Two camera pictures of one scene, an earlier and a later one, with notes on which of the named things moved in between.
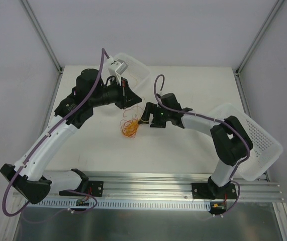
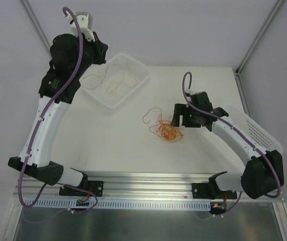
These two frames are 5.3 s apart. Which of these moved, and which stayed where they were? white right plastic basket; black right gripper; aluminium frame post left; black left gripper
Moved: black right gripper; black left gripper
Stayed: white right plastic basket; aluminium frame post left
